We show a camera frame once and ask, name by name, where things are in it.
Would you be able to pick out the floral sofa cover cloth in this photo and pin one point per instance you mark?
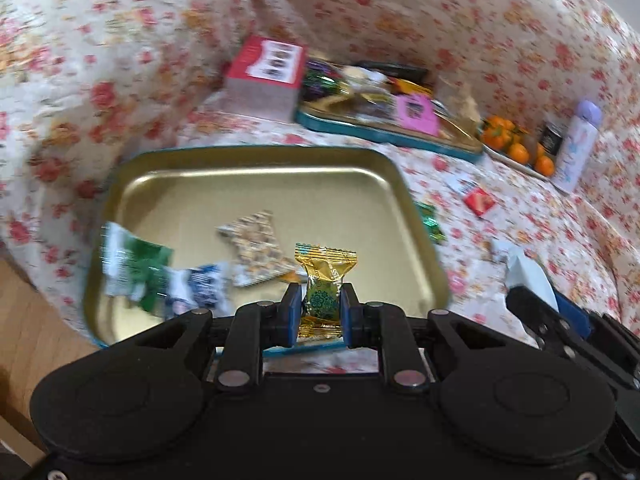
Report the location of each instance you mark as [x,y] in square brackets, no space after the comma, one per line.
[88,83]

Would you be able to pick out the green white snack packet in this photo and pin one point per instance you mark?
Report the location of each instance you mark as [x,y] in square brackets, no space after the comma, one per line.
[133,268]

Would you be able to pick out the green candy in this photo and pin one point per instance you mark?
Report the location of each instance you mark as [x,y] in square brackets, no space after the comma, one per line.
[431,225]

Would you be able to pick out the mandarin orange front right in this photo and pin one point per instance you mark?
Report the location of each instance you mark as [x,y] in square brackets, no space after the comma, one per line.
[544,165]

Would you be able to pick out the blue white snack packet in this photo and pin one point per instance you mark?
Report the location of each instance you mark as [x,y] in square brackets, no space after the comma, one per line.
[199,287]

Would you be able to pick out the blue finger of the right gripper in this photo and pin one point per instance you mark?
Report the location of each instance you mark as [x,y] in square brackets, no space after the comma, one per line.
[571,312]

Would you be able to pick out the black starbucks can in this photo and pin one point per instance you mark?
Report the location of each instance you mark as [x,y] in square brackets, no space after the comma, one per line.
[550,138]

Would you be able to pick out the mandarin orange front left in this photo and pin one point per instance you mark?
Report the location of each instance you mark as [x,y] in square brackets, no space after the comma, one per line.
[518,153]

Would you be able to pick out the white hawthorn strip packet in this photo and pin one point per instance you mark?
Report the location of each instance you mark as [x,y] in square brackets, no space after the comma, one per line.
[523,271]

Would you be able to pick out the red white hawthorn packet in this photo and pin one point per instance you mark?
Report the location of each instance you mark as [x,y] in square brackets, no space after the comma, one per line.
[480,202]

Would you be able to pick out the pale green fruit plate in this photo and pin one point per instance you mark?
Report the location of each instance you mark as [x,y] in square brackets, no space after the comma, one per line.
[519,136]

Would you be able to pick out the purple green foil candies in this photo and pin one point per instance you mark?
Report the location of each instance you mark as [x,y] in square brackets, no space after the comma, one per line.
[321,79]

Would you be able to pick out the pink snack packet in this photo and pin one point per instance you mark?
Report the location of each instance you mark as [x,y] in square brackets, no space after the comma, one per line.
[415,112]

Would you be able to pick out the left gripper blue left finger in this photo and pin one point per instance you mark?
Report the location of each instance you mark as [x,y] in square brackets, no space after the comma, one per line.
[255,328]

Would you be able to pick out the tan paper bag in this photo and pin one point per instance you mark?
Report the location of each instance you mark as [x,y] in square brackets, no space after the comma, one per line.
[461,107]

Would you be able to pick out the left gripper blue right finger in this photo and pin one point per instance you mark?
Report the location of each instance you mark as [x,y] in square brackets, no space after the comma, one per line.
[386,329]

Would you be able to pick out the brown heart pattern packet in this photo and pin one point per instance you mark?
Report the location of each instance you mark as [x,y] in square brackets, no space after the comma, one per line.
[259,256]

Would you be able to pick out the dark brown snack packet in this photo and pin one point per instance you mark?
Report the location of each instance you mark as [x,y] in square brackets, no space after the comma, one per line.
[370,107]

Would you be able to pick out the gold candy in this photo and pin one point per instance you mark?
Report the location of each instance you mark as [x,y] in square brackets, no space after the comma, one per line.
[326,269]

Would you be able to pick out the red white cardboard box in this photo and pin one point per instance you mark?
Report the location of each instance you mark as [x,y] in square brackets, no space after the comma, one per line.
[264,79]

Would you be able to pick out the black remote control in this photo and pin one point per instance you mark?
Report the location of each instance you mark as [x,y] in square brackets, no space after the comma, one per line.
[415,74]

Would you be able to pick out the purple rabbit thermos bottle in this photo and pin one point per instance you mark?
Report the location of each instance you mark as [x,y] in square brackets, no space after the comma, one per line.
[580,136]

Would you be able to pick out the blue tin snack tray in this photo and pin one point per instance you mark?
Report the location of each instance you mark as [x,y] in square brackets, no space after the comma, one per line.
[334,115]

